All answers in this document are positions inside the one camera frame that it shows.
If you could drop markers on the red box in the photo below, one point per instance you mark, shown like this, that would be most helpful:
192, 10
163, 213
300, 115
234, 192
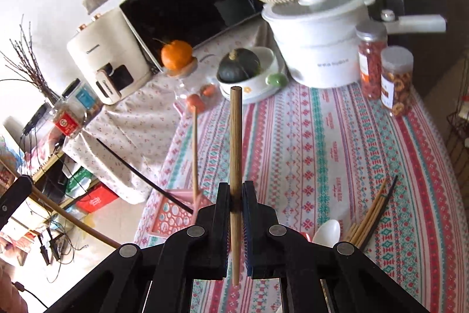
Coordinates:
97, 198

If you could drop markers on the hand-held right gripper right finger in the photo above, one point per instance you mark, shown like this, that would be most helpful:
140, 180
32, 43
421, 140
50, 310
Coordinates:
248, 225

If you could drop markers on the dark green squash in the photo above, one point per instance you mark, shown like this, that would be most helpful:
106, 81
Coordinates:
238, 65

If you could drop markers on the jar of red berries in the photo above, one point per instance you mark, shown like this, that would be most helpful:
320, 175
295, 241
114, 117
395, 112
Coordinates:
370, 60

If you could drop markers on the glass jar with red label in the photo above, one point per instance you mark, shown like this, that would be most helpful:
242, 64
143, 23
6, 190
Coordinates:
67, 120

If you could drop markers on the cream air fryer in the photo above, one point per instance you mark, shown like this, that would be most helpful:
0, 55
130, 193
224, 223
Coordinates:
95, 49

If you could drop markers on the wooden chopstick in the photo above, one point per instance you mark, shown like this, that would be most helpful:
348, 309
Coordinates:
73, 220
366, 216
370, 216
374, 217
195, 155
236, 144

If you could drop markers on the pink utensil holder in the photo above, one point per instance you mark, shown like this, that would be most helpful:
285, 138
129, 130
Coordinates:
172, 216

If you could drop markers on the glass footed stand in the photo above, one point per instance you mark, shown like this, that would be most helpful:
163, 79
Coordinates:
181, 78

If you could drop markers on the red patterned tablecloth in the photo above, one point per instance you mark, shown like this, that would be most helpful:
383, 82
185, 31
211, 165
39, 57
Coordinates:
311, 159

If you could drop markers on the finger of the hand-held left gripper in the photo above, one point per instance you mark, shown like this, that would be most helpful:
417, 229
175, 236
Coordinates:
14, 195

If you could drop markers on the white electric pot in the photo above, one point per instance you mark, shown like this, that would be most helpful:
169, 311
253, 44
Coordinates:
322, 52

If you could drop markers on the small orange fruit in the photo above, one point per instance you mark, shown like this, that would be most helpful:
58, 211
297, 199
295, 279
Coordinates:
195, 102
209, 90

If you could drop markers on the black chopstick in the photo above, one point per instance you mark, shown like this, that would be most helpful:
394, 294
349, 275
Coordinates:
139, 173

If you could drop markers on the white spoon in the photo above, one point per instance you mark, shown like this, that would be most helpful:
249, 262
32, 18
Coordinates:
328, 232

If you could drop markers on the bundle of chopsticks on table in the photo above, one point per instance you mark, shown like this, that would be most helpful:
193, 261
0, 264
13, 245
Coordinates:
381, 205

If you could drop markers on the bare dry twigs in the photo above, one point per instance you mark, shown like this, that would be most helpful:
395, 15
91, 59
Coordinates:
29, 60

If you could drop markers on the small floral tablecloth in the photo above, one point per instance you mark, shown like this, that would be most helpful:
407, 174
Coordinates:
139, 129

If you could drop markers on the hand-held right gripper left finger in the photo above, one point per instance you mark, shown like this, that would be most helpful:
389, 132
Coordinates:
224, 225

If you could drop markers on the black microwave oven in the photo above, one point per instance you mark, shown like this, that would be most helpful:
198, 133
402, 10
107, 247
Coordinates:
183, 5

